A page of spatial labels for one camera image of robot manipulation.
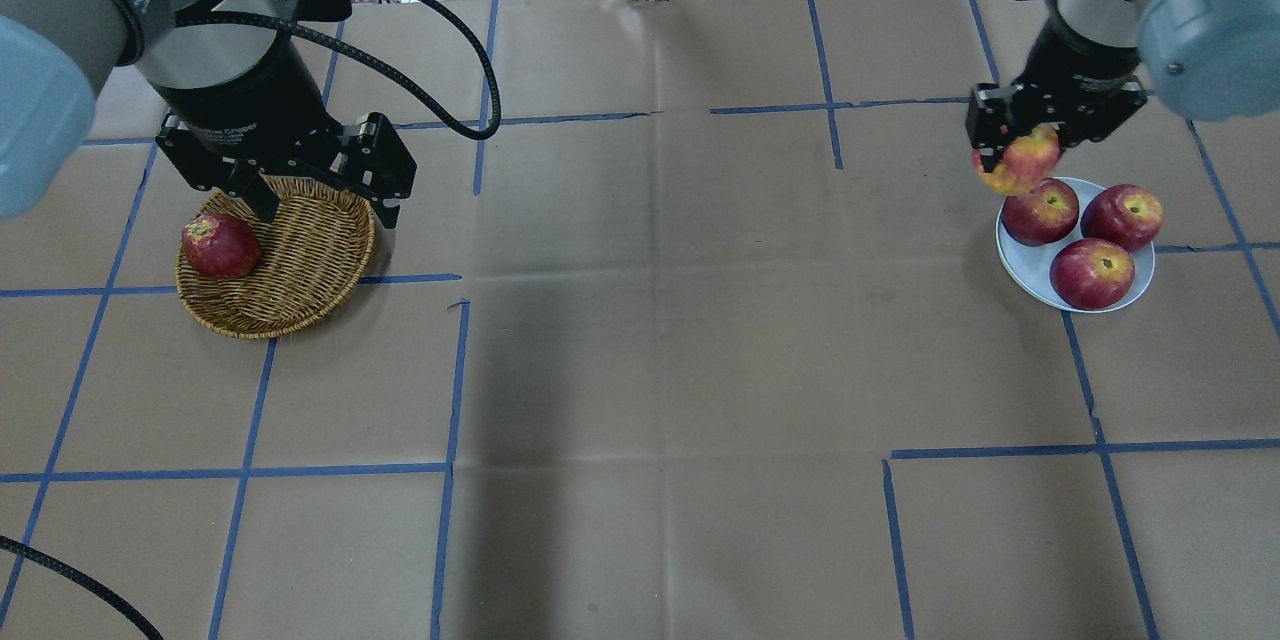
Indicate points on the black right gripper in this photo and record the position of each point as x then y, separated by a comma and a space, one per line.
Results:
1072, 70

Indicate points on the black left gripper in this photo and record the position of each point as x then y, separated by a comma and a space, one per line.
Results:
250, 125

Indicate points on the red yellow apple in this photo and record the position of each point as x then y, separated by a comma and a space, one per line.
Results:
1024, 164

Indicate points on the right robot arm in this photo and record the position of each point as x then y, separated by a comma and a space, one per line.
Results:
1205, 60

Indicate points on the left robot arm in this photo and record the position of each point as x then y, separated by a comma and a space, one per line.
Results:
57, 55

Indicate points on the red apple on plate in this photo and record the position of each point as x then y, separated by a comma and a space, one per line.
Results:
1044, 215
1127, 215
1092, 274

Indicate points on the woven wicker basket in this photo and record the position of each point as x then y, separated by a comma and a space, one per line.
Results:
313, 254

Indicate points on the red apple in basket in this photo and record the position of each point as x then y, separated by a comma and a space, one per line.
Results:
221, 246

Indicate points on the red apple on plate back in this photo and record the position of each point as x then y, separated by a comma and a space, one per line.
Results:
1127, 215

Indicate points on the light blue plate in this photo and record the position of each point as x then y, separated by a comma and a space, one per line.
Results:
1029, 267

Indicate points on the red apple on plate front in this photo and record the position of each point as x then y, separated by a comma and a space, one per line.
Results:
1092, 274

